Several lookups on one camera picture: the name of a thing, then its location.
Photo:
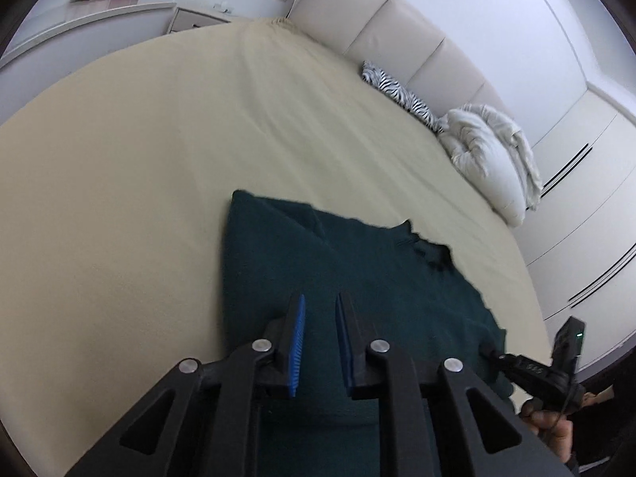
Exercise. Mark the bed with beige sheet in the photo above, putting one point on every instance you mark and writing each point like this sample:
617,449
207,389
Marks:
149,184

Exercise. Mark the white nightstand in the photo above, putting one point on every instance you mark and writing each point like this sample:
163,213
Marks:
191,20

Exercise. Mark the white wardrobe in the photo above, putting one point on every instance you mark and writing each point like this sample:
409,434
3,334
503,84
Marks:
586,208

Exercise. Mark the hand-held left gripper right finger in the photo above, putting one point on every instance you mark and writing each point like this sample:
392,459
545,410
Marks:
343,338

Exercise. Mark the white folded duvet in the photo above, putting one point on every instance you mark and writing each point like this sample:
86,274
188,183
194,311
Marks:
487,159

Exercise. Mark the cream padded headboard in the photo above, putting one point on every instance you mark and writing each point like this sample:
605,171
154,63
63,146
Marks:
387,25

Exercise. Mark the person's right hand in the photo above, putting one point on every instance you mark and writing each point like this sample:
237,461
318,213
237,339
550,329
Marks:
551,432

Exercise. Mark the person's right forearm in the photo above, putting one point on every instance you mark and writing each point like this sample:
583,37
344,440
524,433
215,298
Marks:
606,432

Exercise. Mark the dark green sweater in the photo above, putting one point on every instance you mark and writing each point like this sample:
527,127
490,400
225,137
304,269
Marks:
377,268

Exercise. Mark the white window ledge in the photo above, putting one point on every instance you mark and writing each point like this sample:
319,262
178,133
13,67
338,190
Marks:
74,17

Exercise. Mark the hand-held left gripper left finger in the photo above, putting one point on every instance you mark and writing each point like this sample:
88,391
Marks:
297,343

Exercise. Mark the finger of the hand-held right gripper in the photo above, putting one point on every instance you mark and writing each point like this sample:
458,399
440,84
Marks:
502,361

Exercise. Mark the zebra print pillow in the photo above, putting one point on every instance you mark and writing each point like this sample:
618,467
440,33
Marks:
392,87

